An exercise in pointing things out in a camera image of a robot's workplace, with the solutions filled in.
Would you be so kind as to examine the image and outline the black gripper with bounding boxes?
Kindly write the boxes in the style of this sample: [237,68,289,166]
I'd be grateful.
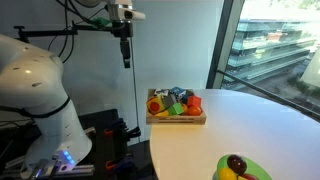
[111,19,135,70]

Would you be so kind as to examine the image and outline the white black pattern block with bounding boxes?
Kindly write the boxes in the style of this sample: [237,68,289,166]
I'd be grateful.
[153,88,171,98]

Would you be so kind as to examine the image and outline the circle print soft block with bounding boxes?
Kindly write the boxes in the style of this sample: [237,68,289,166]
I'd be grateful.
[146,95,167,115]

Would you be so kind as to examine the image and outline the grey block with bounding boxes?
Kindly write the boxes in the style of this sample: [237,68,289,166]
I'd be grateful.
[161,94,178,110]

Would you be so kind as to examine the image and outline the blue number block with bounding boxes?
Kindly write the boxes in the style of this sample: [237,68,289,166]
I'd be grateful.
[169,86,187,99]

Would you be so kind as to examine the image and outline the green block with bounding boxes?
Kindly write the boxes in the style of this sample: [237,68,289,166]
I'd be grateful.
[167,102,185,117]

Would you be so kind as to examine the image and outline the wooden box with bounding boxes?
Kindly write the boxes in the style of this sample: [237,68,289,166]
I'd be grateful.
[145,87,208,126]

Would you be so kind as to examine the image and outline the red block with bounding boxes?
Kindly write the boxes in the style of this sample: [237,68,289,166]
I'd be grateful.
[186,95,203,108]

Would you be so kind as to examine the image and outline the green wrist board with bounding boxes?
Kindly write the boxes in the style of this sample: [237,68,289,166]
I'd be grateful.
[91,16,113,28]

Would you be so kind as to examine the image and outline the black clamp orange tips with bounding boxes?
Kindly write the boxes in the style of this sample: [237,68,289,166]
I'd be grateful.
[103,117,142,172]

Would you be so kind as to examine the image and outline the orange ball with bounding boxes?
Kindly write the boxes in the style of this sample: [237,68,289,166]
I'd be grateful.
[185,104,203,117]

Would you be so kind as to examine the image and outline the purple clamp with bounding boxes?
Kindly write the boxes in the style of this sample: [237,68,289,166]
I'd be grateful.
[111,155,136,172]

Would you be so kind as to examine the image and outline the glass office building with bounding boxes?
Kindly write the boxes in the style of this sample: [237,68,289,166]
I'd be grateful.
[229,18,318,83]

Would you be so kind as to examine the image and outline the dark metal window railing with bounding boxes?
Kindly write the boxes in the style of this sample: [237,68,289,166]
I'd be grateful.
[217,69,320,122]

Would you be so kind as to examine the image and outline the dark red toy fruit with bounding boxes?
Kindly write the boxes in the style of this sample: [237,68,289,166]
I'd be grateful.
[226,154,248,176]

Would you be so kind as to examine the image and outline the yellow round toy fruit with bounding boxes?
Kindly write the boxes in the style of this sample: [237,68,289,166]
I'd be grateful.
[217,167,238,180]

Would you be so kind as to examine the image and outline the green bowl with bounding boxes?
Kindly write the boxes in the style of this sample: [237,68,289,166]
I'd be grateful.
[215,153,273,180]

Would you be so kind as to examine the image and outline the black hanging cable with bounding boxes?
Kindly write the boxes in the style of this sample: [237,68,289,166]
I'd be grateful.
[129,35,142,132]

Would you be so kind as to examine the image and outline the black looped cables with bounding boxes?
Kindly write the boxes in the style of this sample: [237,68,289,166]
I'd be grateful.
[46,0,111,65]

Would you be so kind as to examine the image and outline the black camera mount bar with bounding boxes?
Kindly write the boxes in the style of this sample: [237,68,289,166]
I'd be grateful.
[13,23,116,44]

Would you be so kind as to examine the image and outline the window frame post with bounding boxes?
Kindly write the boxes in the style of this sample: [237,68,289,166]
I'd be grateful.
[205,0,247,90]

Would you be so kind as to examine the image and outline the black cable around arm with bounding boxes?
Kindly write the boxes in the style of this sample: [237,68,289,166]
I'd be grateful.
[0,95,72,120]

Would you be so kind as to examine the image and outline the aluminium rail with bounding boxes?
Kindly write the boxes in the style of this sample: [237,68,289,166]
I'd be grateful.
[0,162,96,180]

